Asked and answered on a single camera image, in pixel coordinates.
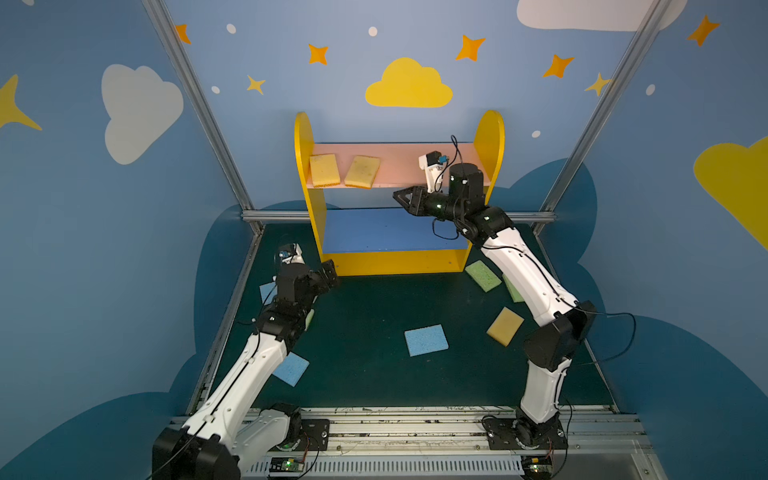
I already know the blue sponge centre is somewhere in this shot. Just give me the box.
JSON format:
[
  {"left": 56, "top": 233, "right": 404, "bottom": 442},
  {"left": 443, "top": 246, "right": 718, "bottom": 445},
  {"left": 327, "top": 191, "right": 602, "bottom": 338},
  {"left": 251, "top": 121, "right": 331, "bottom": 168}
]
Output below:
[{"left": 404, "top": 325, "right": 449, "bottom": 357}]

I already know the blue sponge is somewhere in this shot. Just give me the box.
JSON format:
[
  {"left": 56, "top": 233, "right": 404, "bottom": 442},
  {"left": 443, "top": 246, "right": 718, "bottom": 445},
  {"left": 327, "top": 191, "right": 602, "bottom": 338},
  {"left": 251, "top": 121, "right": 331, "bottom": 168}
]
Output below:
[
  {"left": 404, "top": 325, "right": 449, "bottom": 357},
  {"left": 273, "top": 352, "right": 310, "bottom": 387},
  {"left": 259, "top": 282, "right": 276, "bottom": 305}
]

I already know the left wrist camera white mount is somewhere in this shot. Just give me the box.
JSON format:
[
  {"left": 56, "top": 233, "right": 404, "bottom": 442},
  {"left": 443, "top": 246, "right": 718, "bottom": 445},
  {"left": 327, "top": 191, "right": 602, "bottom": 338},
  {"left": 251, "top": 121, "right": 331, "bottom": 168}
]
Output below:
[{"left": 276, "top": 243, "right": 305, "bottom": 265}]

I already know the blue sponge far left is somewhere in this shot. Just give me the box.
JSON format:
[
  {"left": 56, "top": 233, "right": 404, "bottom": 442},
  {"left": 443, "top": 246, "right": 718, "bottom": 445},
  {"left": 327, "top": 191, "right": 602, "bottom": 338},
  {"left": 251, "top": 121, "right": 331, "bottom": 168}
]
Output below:
[{"left": 259, "top": 282, "right": 276, "bottom": 305}]

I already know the yellow shelf with coloured boards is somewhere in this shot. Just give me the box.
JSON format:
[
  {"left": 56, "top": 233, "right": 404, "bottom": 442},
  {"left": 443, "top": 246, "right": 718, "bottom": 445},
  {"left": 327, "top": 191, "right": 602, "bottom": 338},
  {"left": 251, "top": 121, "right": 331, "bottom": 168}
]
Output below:
[{"left": 294, "top": 112, "right": 471, "bottom": 276}]

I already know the aluminium frame post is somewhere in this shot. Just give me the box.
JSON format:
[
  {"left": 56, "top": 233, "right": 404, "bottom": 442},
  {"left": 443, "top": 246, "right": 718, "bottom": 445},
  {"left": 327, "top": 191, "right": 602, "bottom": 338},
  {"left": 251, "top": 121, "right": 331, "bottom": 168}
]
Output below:
[
  {"left": 142, "top": 0, "right": 254, "bottom": 213},
  {"left": 532, "top": 0, "right": 673, "bottom": 237}
]

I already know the right aluminium frame post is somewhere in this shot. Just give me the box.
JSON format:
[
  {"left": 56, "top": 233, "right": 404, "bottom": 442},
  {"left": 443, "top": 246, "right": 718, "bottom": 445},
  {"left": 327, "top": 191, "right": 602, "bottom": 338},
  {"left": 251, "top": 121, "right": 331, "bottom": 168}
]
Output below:
[{"left": 532, "top": 0, "right": 673, "bottom": 237}]

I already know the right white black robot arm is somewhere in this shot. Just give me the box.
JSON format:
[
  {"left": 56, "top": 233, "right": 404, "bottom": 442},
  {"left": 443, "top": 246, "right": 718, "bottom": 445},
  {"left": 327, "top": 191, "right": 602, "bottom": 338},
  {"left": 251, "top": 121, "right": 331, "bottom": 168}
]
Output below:
[{"left": 393, "top": 164, "right": 596, "bottom": 427}]

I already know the green sponge left lower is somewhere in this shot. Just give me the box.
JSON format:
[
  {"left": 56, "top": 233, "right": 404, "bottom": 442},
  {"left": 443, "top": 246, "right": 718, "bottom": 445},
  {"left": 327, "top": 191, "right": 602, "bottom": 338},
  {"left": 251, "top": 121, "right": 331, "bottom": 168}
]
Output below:
[{"left": 305, "top": 309, "right": 315, "bottom": 330}]

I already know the green circuit board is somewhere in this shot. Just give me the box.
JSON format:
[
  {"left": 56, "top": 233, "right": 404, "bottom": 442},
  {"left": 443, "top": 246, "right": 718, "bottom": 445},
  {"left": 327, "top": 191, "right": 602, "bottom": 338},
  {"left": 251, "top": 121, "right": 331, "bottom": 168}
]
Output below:
[
  {"left": 521, "top": 456, "right": 554, "bottom": 480},
  {"left": 268, "top": 457, "right": 305, "bottom": 475}
]

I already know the green sponge right outer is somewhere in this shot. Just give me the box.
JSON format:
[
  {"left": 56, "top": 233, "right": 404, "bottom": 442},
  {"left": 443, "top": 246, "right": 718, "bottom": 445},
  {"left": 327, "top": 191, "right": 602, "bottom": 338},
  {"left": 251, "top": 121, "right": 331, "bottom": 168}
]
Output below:
[{"left": 502, "top": 275, "right": 525, "bottom": 303}]

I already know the blue sponge near left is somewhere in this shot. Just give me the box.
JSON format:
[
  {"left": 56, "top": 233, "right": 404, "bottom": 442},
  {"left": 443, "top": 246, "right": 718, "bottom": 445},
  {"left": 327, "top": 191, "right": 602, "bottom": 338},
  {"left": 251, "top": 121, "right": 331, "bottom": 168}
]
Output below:
[{"left": 273, "top": 352, "right": 310, "bottom": 387}]

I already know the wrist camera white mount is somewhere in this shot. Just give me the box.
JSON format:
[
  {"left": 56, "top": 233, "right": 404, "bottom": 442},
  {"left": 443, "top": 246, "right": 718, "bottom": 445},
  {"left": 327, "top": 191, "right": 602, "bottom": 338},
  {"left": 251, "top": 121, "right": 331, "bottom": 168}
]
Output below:
[
  {"left": 418, "top": 151, "right": 448, "bottom": 193},
  {"left": 276, "top": 243, "right": 305, "bottom": 265}
]

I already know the left aluminium frame post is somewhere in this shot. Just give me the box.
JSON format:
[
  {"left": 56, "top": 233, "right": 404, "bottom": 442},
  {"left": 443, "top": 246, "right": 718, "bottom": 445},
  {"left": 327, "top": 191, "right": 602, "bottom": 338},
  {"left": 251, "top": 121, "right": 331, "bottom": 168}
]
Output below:
[{"left": 142, "top": 0, "right": 254, "bottom": 213}]

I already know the right green circuit board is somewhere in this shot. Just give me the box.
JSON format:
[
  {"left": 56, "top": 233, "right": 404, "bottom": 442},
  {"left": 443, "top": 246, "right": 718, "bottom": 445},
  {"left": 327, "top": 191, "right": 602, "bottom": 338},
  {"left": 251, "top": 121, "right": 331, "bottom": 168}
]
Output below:
[{"left": 521, "top": 456, "right": 554, "bottom": 480}]

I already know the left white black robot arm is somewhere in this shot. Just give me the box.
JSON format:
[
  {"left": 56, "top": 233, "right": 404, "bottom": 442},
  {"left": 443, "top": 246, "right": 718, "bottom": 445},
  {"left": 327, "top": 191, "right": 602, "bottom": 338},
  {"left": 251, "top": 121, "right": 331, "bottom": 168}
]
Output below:
[{"left": 149, "top": 253, "right": 339, "bottom": 479}]

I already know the green sponge right inner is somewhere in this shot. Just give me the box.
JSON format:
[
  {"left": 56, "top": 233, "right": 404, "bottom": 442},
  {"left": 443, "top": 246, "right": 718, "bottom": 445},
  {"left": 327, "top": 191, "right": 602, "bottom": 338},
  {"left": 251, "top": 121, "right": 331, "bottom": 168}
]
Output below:
[{"left": 465, "top": 260, "right": 502, "bottom": 292}]

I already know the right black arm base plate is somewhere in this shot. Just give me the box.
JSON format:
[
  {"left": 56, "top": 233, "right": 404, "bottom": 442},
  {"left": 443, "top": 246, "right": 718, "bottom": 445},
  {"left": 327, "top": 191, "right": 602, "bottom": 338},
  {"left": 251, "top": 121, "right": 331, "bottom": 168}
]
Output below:
[{"left": 480, "top": 415, "right": 568, "bottom": 450}]

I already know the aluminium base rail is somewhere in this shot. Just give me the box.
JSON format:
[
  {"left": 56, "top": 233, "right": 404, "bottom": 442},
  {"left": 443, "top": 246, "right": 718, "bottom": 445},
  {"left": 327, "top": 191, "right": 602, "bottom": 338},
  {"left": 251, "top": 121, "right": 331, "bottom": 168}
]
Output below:
[{"left": 240, "top": 406, "right": 665, "bottom": 479}]

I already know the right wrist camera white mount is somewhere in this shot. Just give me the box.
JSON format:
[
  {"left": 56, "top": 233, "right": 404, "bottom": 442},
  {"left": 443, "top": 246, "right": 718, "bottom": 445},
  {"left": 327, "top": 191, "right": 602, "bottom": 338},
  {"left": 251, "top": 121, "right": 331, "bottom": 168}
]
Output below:
[{"left": 418, "top": 151, "right": 448, "bottom": 193}]

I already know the left green circuit board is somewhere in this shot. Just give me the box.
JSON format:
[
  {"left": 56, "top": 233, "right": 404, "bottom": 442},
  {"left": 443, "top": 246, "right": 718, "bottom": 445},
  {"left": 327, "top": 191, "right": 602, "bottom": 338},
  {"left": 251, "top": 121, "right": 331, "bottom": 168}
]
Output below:
[{"left": 268, "top": 457, "right": 305, "bottom": 475}]

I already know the green sponge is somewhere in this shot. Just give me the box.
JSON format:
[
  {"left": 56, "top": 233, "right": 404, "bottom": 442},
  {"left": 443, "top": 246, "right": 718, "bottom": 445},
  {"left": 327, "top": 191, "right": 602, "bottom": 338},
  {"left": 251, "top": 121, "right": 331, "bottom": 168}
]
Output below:
[
  {"left": 465, "top": 260, "right": 502, "bottom": 292},
  {"left": 502, "top": 275, "right": 525, "bottom": 303},
  {"left": 305, "top": 309, "right": 315, "bottom": 330}
]

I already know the rear aluminium frame bar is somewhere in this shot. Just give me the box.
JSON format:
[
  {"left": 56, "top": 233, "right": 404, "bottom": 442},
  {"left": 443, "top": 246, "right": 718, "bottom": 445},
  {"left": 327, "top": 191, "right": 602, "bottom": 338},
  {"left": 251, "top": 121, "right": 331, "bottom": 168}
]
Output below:
[{"left": 241, "top": 210, "right": 556, "bottom": 224}]

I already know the yellow sponge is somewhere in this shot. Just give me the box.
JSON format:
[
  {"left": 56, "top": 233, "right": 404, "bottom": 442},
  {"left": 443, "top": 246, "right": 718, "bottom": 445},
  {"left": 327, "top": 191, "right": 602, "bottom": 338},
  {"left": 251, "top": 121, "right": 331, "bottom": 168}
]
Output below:
[
  {"left": 344, "top": 156, "right": 381, "bottom": 189},
  {"left": 309, "top": 154, "right": 341, "bottom": 188},
  {"left": 486, "top": 307, "right": 524, "bottom": 347}
]

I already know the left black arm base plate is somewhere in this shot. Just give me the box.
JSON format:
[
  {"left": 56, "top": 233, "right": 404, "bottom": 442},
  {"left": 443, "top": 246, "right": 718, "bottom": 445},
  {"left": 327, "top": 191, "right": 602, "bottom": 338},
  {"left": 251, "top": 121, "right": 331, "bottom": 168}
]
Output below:
[{"left": 272, "top": 419, "right": 330, "bottom": 452}]

